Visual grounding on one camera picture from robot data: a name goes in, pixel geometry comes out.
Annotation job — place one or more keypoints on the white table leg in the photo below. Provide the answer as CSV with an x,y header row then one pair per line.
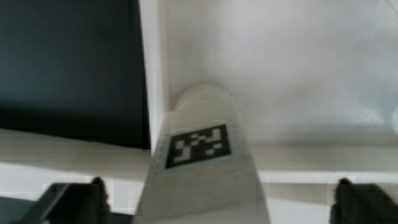
x,y
203,188

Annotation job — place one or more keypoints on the white L-shaped obstacle fence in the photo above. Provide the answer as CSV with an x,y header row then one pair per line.
x,y
43,159

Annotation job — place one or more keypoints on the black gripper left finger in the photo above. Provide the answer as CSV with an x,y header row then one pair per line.
x,y
74,204

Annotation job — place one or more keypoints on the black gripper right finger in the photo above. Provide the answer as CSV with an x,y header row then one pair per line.
x,y
363,205

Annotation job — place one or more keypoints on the white square tabletop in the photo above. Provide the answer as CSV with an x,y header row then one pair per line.
x,y
301,54

